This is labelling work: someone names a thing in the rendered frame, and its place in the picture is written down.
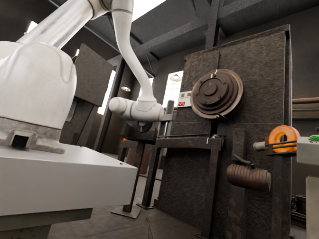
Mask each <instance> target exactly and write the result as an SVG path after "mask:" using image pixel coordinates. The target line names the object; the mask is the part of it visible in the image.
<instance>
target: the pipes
mask: <svg viewBox="0 0 319 239"><path fill-rule="evenodd" d="M306 103H319V97H317V98H303V99H292V104H306ZM177 109H178V108H177V107H174V110H177ZM292 111H319V109H292ZM122 120H127V119H122ZM292 120H319V117H292Z"/></svg>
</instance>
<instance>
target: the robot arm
mask: <svg viewBox="0 0 319 239"><path fill-rule="evenodd" d="M133 9H134V0H68V1H67V2H66V3H64V4H63V5H62V6H61V7H59V8H58V9H57V10H55V11H54V12H53V13H52V14H50V15H49V16H48V17H47V18H45V19H44V20H43V21H42V22H40V23H39V24H38V25H37V26H35V27H34V28H33V29H32V30H30V31H29V32H28V33H27V34H26V35H24V36H23V37H22V38H21V39H19V40H18V41H17V42H16V43H15V42H8V41H0V146H7V147H16V148H23V149H31V150H38V151H45V152H51V153H57V154H64V153H65V151H66V148H65V147H63V146H62V145H60V143H59V139H60V135H61V129H62V127H63V125H64V122H65V120H66V118H67V116H68V113H69V111H70V108H71V105H72V101H73V98H74V94H75V89H76V69H75V65H74V64H73V61H72V59H71V58H70V56H69V55H67V54H66V53H65V52H63V51H62V50H60V49H61V48H62V47H63V46H64V45H65V44H66V43H67V42H68V41H69V40H70V39H71V38H72V37H73V36H74V35H75V33H76V32H77V31H78V30H79V29H80V28H81V27H82V26H83V25H84V24H85V23H86V22H87V21H88V20H93V19H96V18H97V17H99V16H101V15H103V14H105V13H106V12H109V11H111V12H112V16H113V22H114V29H115V35H116V41H117V45H118V48H119V50H120V53H121V55H122V56H123V58H124V60H125V61H126V63H127V64H128V66H129V67H130V69H131V70H132V72H133V73H134V75H135V76H136V78H137V80H138V81H139V83H140V85H141V95H140V97H139V98H137V101H131V100H128V99H124V98H121V97H114V98H112V99H111V100H110V103H109V109H110V111H111V112H112V113H113V114H114V115H116V116H117V117H120V118H123V119H127V120H138V121H140V122H142V123H145V122H157V121H159V120H161V119H162V118H163V115H164V108H163V106H162V105H161V104H159V103H157V101H156V99H155V98H154V96H153V92H152V86H151V83H150V80H149V78H148V76H147V74H146V73H145V71H144V69H143V67H142V65H141V64H140V62H139V60H138V59H137V57H136V55H135V54H134V52H133V50H132V48H131V45H130V30H131V23H132V18H133Z"/></svg>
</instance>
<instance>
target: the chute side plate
mask: <svg viewBox="0 0 319 239"><path fill-rule="evenodd" d="M207 139H208V138H180V139H157V140H156V144H155V145H158V148H204V149H211V147H212V146H219V151H221V145H222V140H220V139H208V142H207ZM137 144H138V142H136V141H120V145H119V148H121V145H122V146H124V148H137ZM153 146H154V145H151V144H146V145H145V148H153Z"/></svg>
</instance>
